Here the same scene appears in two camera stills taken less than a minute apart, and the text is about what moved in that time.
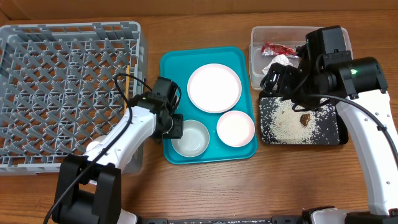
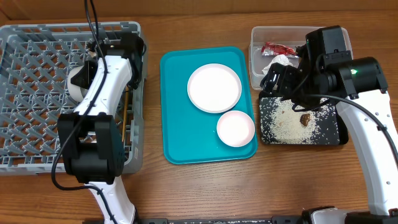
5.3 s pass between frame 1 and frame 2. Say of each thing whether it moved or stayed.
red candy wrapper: stayed
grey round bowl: moved
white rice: stayed
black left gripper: moved
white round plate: stayed
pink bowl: stayed
